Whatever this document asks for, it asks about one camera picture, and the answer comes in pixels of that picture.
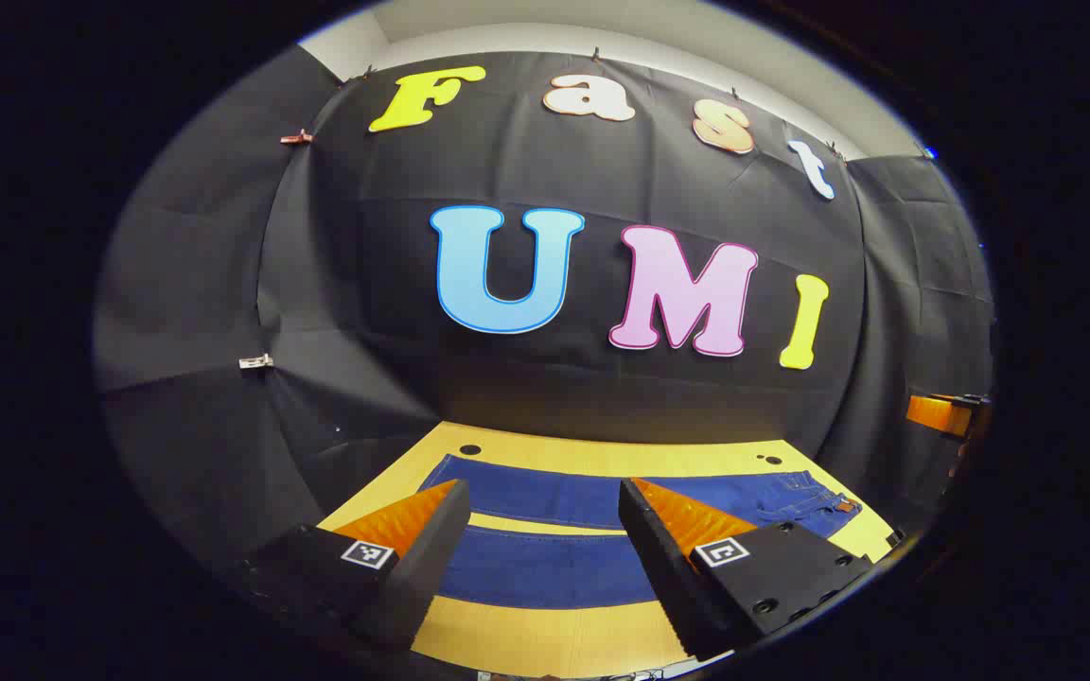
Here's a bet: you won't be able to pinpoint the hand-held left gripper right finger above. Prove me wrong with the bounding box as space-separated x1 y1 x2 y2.
617 477 875 661

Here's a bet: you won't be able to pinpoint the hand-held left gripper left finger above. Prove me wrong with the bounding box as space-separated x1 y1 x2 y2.
228 479 472 654

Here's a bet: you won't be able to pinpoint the blue denim jeans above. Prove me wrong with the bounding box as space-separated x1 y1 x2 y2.
417 454 863 609

